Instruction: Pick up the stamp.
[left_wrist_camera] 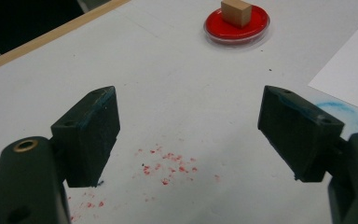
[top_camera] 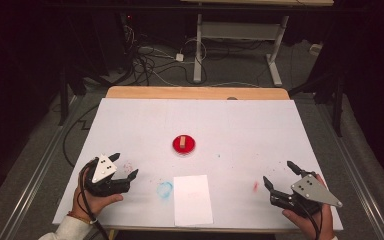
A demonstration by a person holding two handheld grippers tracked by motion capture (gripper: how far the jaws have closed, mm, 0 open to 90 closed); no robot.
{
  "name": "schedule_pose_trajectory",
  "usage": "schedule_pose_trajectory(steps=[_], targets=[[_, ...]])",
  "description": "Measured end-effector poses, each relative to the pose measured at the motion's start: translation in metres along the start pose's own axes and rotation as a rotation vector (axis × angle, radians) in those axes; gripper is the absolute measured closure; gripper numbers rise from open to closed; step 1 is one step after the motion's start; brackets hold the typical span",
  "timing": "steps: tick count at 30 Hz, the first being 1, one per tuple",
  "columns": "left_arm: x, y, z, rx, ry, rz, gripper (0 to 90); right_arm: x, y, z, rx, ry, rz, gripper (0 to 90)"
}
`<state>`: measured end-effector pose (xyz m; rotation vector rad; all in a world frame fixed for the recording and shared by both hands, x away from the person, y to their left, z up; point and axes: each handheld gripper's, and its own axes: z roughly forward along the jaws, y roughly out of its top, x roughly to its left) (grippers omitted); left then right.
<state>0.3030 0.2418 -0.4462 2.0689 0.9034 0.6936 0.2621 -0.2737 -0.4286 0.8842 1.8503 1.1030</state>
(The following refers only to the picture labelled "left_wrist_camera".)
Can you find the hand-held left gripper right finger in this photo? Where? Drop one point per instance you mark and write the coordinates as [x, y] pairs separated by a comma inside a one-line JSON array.
[[298, 137]]

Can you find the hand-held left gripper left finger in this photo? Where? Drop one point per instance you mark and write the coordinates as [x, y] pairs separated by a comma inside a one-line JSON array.
[[88, 137]]

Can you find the round red ink pad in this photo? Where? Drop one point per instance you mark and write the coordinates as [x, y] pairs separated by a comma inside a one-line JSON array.
[[227, 32]]

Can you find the wooden stamp block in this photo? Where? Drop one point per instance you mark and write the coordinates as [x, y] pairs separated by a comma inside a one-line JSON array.
[[236, 12]]

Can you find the white paper sheet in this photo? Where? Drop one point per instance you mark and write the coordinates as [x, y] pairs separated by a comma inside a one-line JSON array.
[[351, 74]]

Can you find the white board table cover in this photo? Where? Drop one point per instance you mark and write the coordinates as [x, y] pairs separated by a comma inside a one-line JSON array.
[[183, 93]]

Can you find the wooden table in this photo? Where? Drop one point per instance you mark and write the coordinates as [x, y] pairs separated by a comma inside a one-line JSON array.
[[43, 39]]

